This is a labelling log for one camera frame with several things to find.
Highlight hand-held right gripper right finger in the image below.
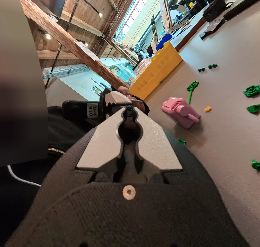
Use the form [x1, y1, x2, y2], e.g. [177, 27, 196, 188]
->
[132, 107, 183, 183]

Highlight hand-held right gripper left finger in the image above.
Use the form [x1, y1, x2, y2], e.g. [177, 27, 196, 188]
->
[76, 107, 127, 183]

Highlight person's left forearm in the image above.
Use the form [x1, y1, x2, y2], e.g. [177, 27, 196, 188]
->
[48, 107, 98, 148]

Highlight person's left hand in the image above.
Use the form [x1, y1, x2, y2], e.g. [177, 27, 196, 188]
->
[117, 86, 150, 115]

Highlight clear plastic bags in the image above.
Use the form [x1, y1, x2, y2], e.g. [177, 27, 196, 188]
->
[133, 58, 153, 83]

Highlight yellow storage bin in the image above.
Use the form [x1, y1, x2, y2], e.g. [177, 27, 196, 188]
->
[129, 41, 183, 100]

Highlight pink toy watering can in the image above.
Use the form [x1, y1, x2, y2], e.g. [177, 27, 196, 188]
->
[161, 97, 201, 129]

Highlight white paper sign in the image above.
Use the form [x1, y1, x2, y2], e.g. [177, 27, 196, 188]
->
[74, 41, 100, 61]

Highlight green toy flower stem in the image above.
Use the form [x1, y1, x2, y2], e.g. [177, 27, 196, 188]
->
[187, 81, 199, 104]

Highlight blue storage bin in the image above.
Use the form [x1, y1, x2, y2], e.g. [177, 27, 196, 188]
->
[155, 34, 172, 51]

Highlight wooden beam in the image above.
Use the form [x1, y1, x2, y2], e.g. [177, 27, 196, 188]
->
[17, 0, 130, 89]

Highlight person's black jacket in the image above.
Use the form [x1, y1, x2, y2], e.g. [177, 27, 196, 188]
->
[0, 146, 67, 247]

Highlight wooden stand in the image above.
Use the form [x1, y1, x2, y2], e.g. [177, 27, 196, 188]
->
[158, 0, 190, 31]

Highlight flat black device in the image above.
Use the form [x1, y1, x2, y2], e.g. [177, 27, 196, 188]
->
[199, 18, 226, 39]

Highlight black box device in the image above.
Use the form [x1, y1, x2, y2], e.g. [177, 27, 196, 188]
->
[203, 0, 227, 22]

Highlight long black bar device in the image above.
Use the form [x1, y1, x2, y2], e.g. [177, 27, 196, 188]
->
[223, 0, 260, 20]

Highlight white cable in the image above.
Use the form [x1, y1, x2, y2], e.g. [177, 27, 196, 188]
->
[7, 165, 42, 187]

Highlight green toy ring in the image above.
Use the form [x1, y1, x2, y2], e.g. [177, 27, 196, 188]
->
[243, 85, 260, 98]

